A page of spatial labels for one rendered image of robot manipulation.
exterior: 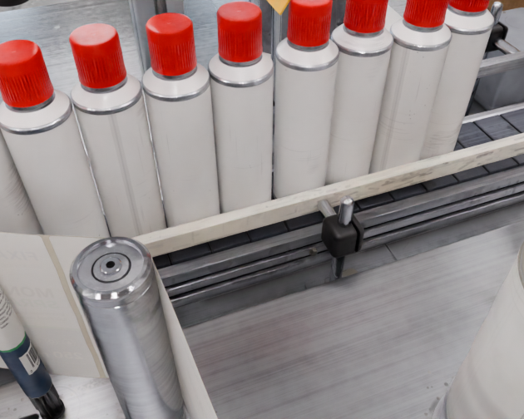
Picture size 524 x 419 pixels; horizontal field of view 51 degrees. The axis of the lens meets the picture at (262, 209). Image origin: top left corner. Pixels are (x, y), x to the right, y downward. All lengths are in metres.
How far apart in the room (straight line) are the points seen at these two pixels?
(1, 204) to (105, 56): 0.14
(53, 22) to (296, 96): 0.65
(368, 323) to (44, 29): 0.75
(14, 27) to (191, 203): 0.63
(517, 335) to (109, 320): 0.19
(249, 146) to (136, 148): 0.09
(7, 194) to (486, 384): 0.35
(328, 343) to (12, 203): 0.27
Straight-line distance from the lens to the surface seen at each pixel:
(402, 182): 0.56
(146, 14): 0.55
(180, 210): 0.49
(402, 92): 0.51
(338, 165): 0.54
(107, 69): 0.41
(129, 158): 0.44
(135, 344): 0.29
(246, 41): 0.42
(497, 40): 0.70
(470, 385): 0.36
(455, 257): 0.53
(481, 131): 0.69
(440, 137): 0.59
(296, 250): 0.54
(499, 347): 0.31
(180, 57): 0.41
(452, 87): 0.55
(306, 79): 0.45
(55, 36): 0.99
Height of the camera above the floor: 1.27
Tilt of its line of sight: 45 degrees down
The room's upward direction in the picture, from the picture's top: straight up
